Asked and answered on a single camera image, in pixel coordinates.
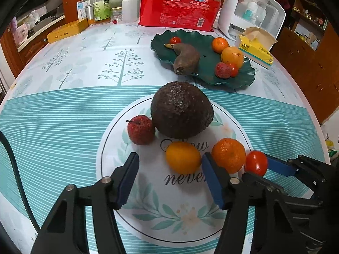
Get wooden shelf with small items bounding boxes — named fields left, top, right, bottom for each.
left=287, top=0, right=331, bottom=51

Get white clear-lid organizer box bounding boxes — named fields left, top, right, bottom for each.
left=218, top=0, right=286, bottom=40

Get dark brown avocado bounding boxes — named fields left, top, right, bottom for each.
left=150, top=81, right=214, bottom=139

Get small metal can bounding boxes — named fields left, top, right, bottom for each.
left=85, top=5, right=96, bottom=26

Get yellow flat tin box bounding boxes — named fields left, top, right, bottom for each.
left=47, top=19, right=89, bottom=43

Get black cable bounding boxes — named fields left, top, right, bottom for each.
left=0, top=131, right=40, bottom=233

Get wooden kitchen counter cabinet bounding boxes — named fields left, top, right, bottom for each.
left=0, top=13, right=67, bottom=66

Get brown sweet potato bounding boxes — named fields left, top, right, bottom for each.
left=164, top=43, right=201, bottom=75

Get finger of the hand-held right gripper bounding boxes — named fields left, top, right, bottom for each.
left=243, top=173, right=315, bottom=201
left=265, top=154, right=297, bottom=177

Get red bumpy hawthorn fruit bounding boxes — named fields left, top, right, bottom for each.
left=126, top=115, right=156, bottom=145
left=214, top=62, right=231, bottom=79

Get brown wooden side cabinet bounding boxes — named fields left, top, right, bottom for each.
left=270, top=13, right=339, bottom=125

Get orange mandarin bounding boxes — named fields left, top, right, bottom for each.
left=212, top=37, right=230, bottom=54
left=211, top=138, right=247, bottom=174

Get plain white bottle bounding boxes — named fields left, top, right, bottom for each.
left=256, top=3, right=267, bottom=23

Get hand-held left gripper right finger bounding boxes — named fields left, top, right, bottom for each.
left=202, top=152, right=310, bottom=254

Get small glass jar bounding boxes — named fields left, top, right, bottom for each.
left=111, top=7, right=124, bottom=22

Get green-label glass bottle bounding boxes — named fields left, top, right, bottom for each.
left=93, top=0, right=112, bottom=25

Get white squeeze wash bottle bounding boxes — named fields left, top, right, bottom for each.
left=110, top=0, right=140, bottom=24

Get dark green scalloped plate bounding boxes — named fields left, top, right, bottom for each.
left=150, top=29, right=256, bottom=89

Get large yellow orange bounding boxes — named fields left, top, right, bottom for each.
left=221, top=46, right=244, bottom=69

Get white teal-label bottle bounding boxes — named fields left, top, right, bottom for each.
left=243, top=0, right=258, bottom=20

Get small yellow orange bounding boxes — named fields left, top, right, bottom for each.
left=165, top=141, right=202, bottom=174

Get small white carton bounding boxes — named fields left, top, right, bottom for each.
left=77, top=0, right=91, bottom=20

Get yellow tissue box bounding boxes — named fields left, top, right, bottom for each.
left=234, top=27, right=278, bottom=70

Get red paper cup package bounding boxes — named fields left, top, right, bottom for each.
left=139, top=0, right=231, bottom=31

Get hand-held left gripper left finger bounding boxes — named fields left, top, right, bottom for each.
left=30, top=152, right=140, bottom=254

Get white round plate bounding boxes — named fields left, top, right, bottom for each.
left=97, top=92, right=255, bottom=248

